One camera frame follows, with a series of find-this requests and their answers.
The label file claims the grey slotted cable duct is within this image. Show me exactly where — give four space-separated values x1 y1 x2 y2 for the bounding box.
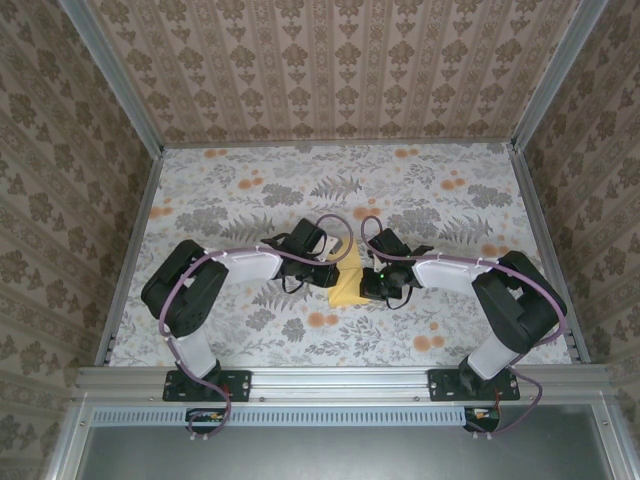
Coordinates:
92 405 471 427

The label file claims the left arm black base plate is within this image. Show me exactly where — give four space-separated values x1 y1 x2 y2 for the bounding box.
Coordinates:
162 368 253 403

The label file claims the right gripper thin black cable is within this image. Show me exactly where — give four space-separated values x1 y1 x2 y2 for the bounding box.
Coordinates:
386 283 417 309

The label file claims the aluminium side rail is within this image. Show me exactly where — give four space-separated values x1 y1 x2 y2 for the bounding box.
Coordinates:
94 147 166 366
507 142 591 364

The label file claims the floral patterned table cover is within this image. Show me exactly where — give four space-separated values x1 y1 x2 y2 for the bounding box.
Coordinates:
107 144 576 369

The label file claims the yellow paper sheet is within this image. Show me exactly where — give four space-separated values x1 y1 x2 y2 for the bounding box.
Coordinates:
328 242 375 307

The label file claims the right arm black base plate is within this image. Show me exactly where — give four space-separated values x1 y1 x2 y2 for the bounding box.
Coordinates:
428 368 521 403

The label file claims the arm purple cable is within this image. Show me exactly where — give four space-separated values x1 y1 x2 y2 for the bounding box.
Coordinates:
360 215 569 442
157 213 354 445

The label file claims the aluminium frame post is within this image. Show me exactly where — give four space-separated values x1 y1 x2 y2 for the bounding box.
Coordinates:
509 0 611 151
57 0 166 156

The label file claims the aluminium back rail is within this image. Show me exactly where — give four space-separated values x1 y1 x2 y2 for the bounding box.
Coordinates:
162 140 516 150

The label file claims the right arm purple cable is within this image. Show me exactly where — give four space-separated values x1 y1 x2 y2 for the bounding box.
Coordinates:
360 215 569 442

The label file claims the black cable junction box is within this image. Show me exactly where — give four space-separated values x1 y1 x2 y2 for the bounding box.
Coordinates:
462 405 502 433

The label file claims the aluminium front frame rail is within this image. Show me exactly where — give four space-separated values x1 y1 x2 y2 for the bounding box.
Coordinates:
74 364 614 401

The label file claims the grey metal sheet panel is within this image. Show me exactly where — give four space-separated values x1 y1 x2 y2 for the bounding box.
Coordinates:
74 403 621 480

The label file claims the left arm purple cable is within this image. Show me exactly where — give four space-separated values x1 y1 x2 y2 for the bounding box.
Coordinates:
157 213 354 445

